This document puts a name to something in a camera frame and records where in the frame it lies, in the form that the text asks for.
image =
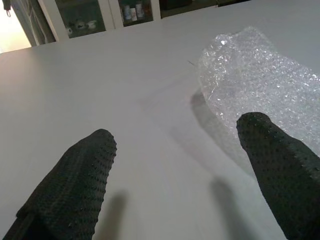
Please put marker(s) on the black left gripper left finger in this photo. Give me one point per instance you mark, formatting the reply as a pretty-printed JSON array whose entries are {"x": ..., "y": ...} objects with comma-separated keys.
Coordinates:
[{"x": 72, "y": 185}]

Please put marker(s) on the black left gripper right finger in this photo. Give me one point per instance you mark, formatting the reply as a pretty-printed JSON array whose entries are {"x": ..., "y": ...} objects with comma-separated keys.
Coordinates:
[{"x": 282, "y": 170}]

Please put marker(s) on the clear bubble wrap sheet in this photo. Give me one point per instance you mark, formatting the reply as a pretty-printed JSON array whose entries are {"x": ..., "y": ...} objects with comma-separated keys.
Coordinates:
[{"x": 252, "y": 82}]

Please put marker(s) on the small white cup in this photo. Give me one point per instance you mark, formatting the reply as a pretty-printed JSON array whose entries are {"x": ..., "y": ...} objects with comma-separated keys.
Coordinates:
[{"x": 69, "y": 30}]

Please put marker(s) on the white teapot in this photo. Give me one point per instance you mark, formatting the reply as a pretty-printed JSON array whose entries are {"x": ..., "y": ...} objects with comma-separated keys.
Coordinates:
[{"x": 80, "y": 25}]

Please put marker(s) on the white teacup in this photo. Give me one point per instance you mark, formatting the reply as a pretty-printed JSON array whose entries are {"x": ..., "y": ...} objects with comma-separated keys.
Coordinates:
[{"x": 92, "y": 24}]

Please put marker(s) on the grey curtain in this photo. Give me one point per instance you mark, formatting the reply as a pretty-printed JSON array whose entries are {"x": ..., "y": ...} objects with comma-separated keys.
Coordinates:
[{"x": 37, "y": 20}]

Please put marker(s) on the white glass-door cabinet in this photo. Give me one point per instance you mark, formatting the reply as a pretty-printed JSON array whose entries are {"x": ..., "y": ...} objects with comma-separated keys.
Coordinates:
[{"x": 105, "y": 15}]

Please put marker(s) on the white printed jar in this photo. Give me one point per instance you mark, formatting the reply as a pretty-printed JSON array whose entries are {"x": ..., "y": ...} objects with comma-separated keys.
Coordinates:
[{"x": 127, "y": 13}]

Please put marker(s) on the white printed canister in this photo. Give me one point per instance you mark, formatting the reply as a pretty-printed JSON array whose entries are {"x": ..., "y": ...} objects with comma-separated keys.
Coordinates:
[{"x": 133, "y": 14}]

